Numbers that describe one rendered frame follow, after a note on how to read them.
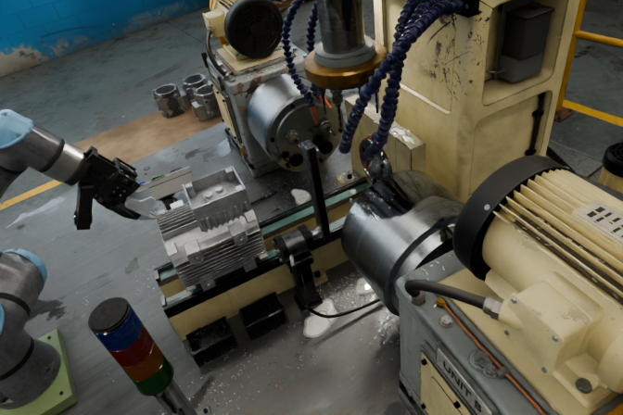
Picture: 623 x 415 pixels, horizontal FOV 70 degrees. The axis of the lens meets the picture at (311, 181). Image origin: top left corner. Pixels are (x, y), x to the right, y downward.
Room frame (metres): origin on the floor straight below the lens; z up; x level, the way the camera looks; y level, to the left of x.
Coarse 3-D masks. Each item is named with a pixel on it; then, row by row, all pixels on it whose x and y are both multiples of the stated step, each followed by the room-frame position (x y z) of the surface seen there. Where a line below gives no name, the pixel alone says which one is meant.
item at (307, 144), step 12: (312, 144) 0.71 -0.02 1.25; (312, 156) 0.70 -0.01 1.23; (312, 168) 0.70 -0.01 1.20; (312, 180) 0.70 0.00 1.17; (312, 192) 0.71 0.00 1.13; (312, 204) 0.72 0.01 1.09; (324, 204) 0.70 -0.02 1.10; (324, 216) 0.70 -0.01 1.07; (324, 228) 0.70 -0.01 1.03; (324, 240) 0.70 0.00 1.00
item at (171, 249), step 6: (162, 210) 0.80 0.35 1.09; (252, 210) 0.74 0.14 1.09; (246, 216) 0.73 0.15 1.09; (252, 216) 0.73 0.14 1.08; (168, 246) 0.68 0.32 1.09; (174, 246) 0.68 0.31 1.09; (168, 252) 0.67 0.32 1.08; (174, 252) 0.67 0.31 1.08; (186, 288) 0.67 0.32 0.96; (192, 288) 0.67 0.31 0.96
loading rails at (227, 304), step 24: (336, 192) 0.94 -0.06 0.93; (360, 192) 0.93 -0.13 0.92; (288, 216) 0.89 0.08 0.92; (312, 216) 0.88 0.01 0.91; (336, 216) 0.91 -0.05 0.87; (264, 240) 0.84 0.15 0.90; (336, 240) 0.79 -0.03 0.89; (168, 264) 0.79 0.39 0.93; (264, 264) 0.73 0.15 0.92; (312, 264) 0.77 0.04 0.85; (336, 264) 0.79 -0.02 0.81; (168, 288) 0.75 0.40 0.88; (216, 288) 0.69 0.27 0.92; (240, 288) 0.70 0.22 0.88; (264, 288) 0.72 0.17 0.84; (288, 288) 0.74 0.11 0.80; (168, 312) 0.65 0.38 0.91; (192, 312) 0.66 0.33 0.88; (216, 312) 0.68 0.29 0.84
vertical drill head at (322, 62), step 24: (336, 0) 0.86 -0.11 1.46; (360, 0) 0.87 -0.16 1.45; (336, 24) 0.86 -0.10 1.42; (360, 24) 0.87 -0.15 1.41; (336, 48) 0.86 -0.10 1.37; (360, 48) 0.86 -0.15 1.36; (384, 48) 0.89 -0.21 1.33; (312, 72) 0.85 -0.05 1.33; (336, 72) 0.82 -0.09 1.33; (360, 72) 0.81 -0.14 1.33; (336, 96) 0.84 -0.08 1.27
